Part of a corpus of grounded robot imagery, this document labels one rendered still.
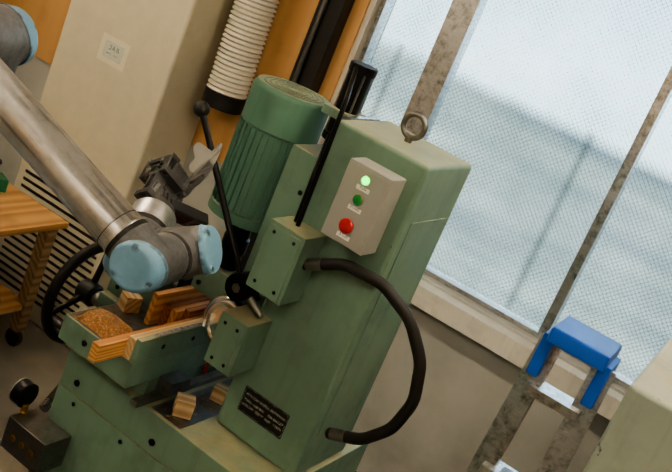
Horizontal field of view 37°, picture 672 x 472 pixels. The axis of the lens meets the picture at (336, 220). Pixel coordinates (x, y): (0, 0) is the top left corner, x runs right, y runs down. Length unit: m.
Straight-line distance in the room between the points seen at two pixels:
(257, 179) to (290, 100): 0.18
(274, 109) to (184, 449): 0.73
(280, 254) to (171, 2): 1.76
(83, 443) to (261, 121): 0.82
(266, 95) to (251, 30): 1.45
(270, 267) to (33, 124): 0.53
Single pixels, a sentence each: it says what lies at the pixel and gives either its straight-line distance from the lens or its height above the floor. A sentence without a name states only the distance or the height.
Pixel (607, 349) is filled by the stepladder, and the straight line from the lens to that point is 2.58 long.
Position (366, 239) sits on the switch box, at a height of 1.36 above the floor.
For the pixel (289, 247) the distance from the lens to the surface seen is 1.93.
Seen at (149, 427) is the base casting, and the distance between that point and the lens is 2.19.
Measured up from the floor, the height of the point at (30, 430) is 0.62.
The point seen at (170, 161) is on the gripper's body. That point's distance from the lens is 1.99.
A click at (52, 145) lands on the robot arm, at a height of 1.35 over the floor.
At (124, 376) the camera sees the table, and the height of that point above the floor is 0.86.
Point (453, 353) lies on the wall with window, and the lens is 3.44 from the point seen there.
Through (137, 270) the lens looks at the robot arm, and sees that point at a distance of 1.68.
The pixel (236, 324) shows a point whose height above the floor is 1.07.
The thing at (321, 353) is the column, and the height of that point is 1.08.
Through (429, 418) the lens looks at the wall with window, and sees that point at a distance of 3.53.
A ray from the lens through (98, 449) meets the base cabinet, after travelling 2.30.
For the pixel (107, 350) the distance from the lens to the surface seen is 2.07.
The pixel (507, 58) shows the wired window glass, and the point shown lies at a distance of 3.37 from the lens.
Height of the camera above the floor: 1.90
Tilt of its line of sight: 17 degrees down
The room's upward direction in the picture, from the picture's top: 23 degrees clockwise
